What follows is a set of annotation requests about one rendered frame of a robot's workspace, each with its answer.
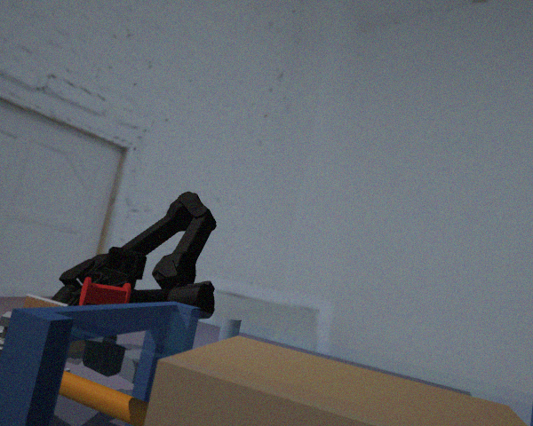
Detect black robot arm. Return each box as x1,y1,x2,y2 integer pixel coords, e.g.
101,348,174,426
51,192,217,314

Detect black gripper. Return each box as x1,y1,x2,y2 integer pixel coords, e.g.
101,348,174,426
93,247,159,304

